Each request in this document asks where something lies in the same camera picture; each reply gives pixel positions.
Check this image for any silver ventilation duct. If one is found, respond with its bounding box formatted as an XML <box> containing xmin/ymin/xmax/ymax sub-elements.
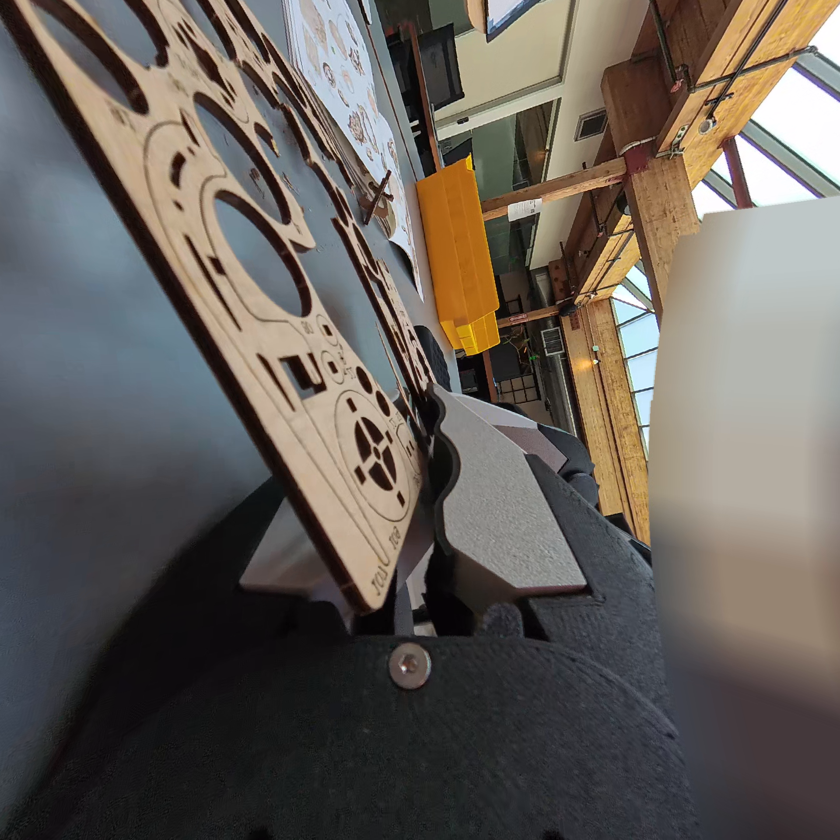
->
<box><xmin>539</xmin><ymin>328</ymin><xmax>580</xmax><ymax>421</ymax></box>

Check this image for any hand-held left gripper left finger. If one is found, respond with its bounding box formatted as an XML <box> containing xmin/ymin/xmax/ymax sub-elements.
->
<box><xmin>239</xmin><ymin>502</ymin><xmax>352</xmax><ymax>603</ymax></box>

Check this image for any open instruction booklet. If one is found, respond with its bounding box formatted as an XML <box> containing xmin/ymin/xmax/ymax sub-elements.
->
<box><xmin>282</xmin><ymin>0</ymin><xmax>426</xmax><ymax>299</ymax></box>

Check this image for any black cabinet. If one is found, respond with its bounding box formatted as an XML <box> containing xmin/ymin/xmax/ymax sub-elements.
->
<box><xmin>387</xmin><ymin>23</ymin><xmax>460</xmax><ymax>112</ymax></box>

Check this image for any yellow plastic bin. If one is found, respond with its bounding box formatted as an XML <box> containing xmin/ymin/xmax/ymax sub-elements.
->
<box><xmin>415</xmin><ymin>155</ymin><xmax>501</xmax><ymax>357</ymax></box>

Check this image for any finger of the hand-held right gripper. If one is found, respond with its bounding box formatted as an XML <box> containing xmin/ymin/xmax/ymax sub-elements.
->
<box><xmin>451</xmin><ymin>392</ymin><xmax>567</xmax><ymax>475</ymax></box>

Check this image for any small assembled wooden part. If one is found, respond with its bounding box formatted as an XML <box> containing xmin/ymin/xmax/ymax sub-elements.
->
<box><xmin>357</xmin><ymin>169</ymin><xmax>395</xmax><ymax>225</ymax></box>

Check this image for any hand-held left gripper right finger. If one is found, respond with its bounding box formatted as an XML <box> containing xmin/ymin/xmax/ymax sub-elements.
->
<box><xmin>427</xmin><ymin>384</ymin><xmax>587</xmax><ymax>619</ymax></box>

